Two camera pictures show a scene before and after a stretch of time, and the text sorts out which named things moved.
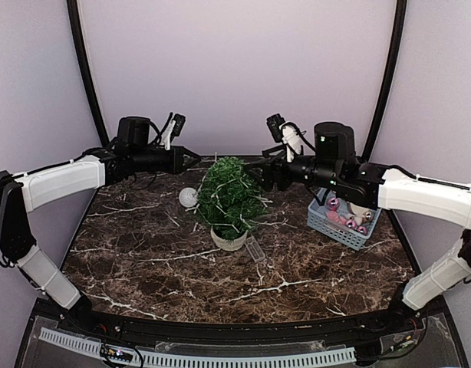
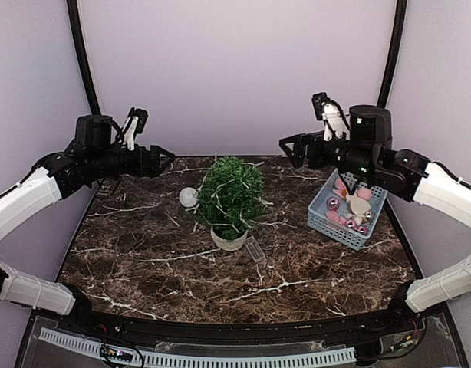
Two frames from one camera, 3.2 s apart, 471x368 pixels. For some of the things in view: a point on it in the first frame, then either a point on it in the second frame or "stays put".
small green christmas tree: (230, 198) stays put
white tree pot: (228, 244) stays put
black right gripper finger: (268, 184) -> (295, 156)
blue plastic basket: (347, 222) stays put
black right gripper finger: (265, 171) -> (297, 144)
